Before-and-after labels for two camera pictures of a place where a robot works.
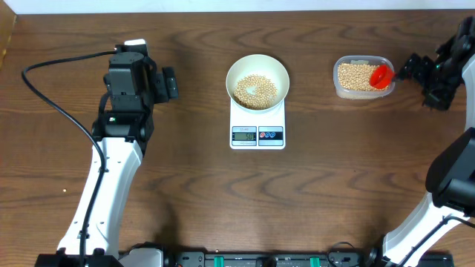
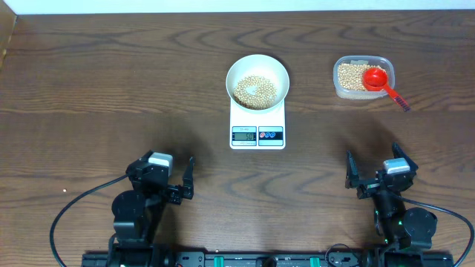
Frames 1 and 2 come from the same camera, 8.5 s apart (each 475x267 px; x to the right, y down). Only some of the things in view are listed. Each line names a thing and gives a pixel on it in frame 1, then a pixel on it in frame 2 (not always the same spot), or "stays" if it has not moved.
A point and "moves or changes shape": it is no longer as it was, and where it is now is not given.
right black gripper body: x=444 y=84 to x=368 y=189
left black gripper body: x=168 y=84 to x=172 y=191
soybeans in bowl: x=266 y=92 stays
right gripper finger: x=413 y=68 to x=352 y=173
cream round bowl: x=258 y=64 stays
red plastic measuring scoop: x=381 y=76 moves or changes shape
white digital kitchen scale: x=257 y=130 stays
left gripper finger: x=172 y=87 to x=188 y=178
